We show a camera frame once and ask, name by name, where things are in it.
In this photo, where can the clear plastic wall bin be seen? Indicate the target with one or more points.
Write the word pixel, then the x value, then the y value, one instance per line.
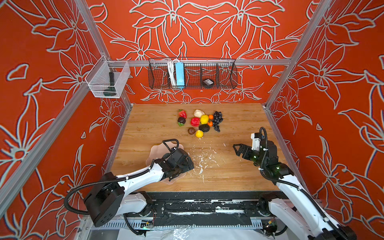
pixel 98 77

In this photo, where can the black brush in bin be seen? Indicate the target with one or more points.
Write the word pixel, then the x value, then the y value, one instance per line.
pixel 110 90

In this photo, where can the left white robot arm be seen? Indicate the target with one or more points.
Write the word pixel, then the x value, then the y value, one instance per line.
pixel 117 195

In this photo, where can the black wire wall basket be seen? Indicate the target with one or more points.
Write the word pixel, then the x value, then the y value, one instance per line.
pixel 162 73

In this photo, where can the dark fake grape bunch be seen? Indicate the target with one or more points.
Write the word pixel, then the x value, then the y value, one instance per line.
pixel 218 118

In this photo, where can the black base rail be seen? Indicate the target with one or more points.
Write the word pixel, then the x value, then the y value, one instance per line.
pixel 209 210

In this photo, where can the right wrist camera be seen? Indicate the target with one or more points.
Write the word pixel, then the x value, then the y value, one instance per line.
pixel 256 141

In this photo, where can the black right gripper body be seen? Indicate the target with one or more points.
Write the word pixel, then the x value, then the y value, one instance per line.
pixel 255 156

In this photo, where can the brown fake passion fruit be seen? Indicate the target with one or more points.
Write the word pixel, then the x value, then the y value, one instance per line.
pixel 191 130

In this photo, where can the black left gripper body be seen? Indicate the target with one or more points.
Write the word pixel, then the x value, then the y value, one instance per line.
pixel 184 167

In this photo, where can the white fake garlic bulb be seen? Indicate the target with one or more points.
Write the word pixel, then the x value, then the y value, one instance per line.
pixel 198 113

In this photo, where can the light blue box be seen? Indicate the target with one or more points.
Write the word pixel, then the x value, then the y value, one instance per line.
pixel 180 75

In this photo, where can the red fake apple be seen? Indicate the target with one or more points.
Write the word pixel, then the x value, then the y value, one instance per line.
pixel 195 122

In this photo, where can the red fake strawberry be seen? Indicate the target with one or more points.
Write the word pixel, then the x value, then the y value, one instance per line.
pixel 182 114

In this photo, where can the yellow fake lemon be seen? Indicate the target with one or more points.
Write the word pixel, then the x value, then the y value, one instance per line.
pixel 204 119

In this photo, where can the dark fake avocado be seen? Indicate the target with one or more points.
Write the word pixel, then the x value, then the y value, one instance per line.
pixel 204 128

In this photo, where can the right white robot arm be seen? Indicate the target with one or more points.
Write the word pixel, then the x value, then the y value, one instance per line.
pixel 306 219

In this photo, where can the pink scalloped fruit bowl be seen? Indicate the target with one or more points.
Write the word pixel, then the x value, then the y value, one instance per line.
pixel 157 152

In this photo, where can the dark purple fake mangosteen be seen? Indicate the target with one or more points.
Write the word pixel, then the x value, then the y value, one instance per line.
pixel 181 121

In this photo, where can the yellow fake pear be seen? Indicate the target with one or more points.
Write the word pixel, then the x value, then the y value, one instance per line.
pixel 199 134

